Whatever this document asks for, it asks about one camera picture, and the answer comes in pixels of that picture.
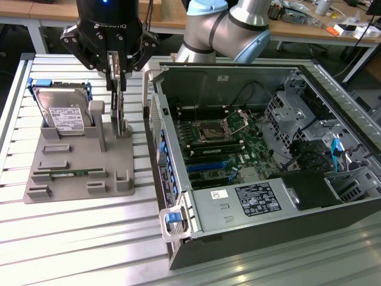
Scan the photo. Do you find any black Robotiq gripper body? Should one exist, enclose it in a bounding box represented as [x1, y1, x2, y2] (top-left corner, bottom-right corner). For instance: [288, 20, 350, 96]
[76, 0, 143, 57]

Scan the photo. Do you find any green GPU with metal bracket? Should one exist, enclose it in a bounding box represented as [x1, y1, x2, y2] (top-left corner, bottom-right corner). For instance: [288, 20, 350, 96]
[107, 50, 128, 141]

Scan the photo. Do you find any silver hard disk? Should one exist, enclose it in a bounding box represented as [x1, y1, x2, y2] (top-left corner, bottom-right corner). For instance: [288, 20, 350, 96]
[35, 86, 92, 132]

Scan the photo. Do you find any black RAM slot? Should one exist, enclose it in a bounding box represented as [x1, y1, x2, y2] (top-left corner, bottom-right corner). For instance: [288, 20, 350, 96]
[175, 104, 229, 110]
[186, 138, 241, 144]
[188, 141, 242, 147]
[177, 110, 230, 116]
[176, 107, 229, 113]
[189, 144, 243, 150]
[177, 114, 230, 120]

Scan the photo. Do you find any grey parts rack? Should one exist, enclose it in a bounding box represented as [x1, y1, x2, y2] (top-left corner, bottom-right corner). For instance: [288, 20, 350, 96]
[23, 100, 136, 205]

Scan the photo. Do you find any CPU socket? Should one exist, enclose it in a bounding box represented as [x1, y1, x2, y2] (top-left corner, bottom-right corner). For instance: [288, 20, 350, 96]
[198, 120, 232, 141]

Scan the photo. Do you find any metal socket cover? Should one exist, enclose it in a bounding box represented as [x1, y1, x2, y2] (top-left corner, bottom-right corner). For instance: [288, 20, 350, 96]
[222, 108, 250, 135]

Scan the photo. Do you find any green RAM stick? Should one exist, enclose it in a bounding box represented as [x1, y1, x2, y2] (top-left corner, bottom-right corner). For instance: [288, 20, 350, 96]
[33, 168, 105, 178]

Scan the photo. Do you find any long black expansion slot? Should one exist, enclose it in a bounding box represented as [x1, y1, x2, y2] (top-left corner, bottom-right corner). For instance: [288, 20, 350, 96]
[190, 175, 235, 184]
[186, 156, 229, 164]

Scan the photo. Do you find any dark RAM stick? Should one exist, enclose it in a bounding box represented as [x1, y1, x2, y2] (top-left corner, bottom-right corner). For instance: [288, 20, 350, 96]
[190, 145, 246, 157]

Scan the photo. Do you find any blue expansion slot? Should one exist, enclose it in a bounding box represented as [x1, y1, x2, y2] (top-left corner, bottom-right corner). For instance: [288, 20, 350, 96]
[186, 160, 232, 174]

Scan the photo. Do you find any green Dell motherboard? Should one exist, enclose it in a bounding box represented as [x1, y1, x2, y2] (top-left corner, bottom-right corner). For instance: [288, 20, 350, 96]
[172, 104, 283, 191]

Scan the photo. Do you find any grey electronic device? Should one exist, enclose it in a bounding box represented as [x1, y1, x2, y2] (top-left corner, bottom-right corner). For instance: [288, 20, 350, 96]
[267, 4, 309, 25]

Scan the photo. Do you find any metal disk bay cage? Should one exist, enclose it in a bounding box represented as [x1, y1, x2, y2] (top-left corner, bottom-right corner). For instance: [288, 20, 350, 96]
[263, 76, 373, 206]

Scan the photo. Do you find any cluttered wooden desk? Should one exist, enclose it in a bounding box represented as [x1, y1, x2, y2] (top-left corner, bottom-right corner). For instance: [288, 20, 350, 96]
[267, 0, 381, 84]

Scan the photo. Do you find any silver finned chipset heatsink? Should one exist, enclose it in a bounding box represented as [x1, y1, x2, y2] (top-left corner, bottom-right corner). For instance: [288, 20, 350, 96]
[239, 169, 267, 183]

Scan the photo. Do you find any blue case release latch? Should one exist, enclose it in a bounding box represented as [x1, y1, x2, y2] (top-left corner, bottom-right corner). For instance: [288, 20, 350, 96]
[165, 210, 182, 225]

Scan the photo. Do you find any grey power supply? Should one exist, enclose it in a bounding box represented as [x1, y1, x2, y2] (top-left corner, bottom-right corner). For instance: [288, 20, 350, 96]
[190, 177, 298, 234]

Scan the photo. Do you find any grey cylinder cup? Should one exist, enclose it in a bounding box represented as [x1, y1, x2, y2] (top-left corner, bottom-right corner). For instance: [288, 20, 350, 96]
[314, 0, 333, 16]

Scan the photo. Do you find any small white box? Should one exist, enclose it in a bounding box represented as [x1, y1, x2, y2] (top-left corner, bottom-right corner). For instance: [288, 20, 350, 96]
[333, 23, 358, 37]

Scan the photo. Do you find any open grey PC case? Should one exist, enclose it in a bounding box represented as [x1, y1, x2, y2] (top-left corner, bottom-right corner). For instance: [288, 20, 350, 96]
[142, 61, 381, 271]

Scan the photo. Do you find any dark looped cable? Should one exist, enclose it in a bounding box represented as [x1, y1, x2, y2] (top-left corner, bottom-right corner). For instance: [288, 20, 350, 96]
[238, 82, 274, 116]

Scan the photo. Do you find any blue flat cable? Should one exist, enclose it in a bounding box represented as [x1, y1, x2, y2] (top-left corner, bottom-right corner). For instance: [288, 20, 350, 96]
[329, 137, 342, 173]

